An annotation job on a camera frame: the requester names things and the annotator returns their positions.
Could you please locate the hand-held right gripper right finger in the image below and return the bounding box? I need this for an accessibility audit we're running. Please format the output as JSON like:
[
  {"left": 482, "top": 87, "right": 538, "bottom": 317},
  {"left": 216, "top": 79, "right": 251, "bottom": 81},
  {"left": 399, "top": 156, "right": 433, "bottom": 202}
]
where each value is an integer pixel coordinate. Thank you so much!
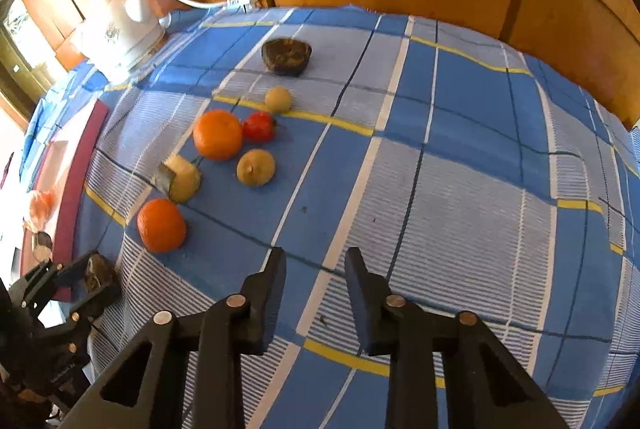
[{"left": 344, "top": 247, "right": 571, "bottom": 429}]

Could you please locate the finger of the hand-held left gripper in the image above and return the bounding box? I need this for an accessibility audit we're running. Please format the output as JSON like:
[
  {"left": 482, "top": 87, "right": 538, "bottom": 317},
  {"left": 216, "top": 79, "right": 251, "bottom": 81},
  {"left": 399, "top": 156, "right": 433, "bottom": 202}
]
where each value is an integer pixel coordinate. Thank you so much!
[
  {"left": 12, "top": 250, "right": 100, "bottom": 305},
  {"left": 45, "top": 281, "right": 122, "bottom": 343}
]

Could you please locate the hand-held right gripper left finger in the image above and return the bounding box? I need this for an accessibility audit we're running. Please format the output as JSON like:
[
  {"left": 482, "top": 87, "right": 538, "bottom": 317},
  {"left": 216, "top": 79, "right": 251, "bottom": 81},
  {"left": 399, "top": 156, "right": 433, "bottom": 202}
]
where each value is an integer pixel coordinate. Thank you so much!
[{"left": 60, "top": 247, "right": 287, "bottom": 429}]

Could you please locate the dark round fruit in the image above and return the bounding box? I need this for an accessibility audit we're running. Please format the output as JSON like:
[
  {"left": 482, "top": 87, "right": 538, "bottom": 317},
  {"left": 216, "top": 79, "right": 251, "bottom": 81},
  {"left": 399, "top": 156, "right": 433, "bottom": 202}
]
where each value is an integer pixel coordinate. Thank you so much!
[{"left": 84, "top": 255, "right": 121, "bottom": 297}]

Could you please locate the orange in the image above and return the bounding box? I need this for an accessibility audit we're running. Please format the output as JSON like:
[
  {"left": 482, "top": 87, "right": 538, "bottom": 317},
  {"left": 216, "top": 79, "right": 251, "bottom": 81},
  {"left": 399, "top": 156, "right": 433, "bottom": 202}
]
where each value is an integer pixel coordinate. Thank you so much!
[
  {"left": 193, "top": 109, "right": 245, "bottom": 162},
  {"left": 137, "top": 198, "right": 188, "bottom": 254}
]

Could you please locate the white tray with pink rim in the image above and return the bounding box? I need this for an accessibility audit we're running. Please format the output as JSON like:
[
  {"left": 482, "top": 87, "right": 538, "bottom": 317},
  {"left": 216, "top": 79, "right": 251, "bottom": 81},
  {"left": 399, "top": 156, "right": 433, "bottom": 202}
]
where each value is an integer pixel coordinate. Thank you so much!
[{"left": 20, "top": 99, "right": 111, "bottom": 302}]

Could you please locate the pear with gold foil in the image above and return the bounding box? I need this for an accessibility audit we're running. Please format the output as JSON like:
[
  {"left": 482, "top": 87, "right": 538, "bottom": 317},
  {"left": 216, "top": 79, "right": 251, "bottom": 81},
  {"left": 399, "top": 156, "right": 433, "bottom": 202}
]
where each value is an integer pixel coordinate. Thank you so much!
[{"left": 154, "top": 153, "right": 203, "bottom": 204}]

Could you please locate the red tomato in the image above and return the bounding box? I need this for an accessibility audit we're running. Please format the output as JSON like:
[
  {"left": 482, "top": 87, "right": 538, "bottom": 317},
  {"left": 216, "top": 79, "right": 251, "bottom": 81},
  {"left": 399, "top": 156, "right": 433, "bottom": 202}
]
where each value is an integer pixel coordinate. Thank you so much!
[{"left": 242, "top": 111, "right": 277, "bottom": 143}]

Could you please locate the small tan round fruit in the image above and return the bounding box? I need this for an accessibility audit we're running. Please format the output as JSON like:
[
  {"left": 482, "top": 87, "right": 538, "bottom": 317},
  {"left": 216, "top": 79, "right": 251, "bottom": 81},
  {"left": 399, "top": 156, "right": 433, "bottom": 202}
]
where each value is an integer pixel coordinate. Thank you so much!
[{"left": 264, "top": 86, "right": 293, "bottom": 115}]

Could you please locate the small dark round thing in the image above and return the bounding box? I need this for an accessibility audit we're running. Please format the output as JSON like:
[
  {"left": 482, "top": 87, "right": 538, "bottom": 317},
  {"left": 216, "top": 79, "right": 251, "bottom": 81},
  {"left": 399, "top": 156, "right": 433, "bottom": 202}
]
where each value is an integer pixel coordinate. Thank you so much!
[{"left": 31, "top": 231, "right": 54, "bottom": 262}]

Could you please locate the orange net bag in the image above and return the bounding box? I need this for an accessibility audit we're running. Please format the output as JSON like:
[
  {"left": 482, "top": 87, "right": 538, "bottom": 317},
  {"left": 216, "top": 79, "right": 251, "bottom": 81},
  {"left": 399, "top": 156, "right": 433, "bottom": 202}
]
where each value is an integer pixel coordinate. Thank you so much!
[{"left": 29, "top": 189, "right": 56, "bottom": 230}]

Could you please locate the blue checked tablecloth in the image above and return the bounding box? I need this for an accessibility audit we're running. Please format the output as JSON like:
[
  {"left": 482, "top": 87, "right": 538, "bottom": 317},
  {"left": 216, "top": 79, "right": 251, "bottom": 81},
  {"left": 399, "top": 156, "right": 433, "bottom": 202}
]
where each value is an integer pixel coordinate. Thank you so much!
[{"left": 20, "top": 4, "right": 640, "bottom": 429}]

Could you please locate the white ceramic electric kettle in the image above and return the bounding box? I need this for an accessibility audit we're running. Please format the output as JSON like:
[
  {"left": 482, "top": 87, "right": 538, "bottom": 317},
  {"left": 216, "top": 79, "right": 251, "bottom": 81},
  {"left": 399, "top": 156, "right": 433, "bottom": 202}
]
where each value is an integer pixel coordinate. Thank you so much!
[{"left": 70, "top": 0, "right": 168, "bottom": 82}]

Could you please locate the window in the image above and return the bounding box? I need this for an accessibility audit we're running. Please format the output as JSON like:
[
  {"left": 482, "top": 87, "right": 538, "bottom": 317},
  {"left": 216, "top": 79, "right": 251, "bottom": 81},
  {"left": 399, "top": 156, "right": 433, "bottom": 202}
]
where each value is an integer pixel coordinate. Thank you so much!
[{"left": 0, "top": 0, "right": 56, "bottom": 125}]

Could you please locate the dark brown wrinkled fruit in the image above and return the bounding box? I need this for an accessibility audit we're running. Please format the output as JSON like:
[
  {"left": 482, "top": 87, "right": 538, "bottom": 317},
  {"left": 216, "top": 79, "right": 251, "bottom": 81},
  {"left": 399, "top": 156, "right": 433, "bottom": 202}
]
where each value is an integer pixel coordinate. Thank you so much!
[{"left": 261, "top": 38, "right": 313, "bottom": 76}]

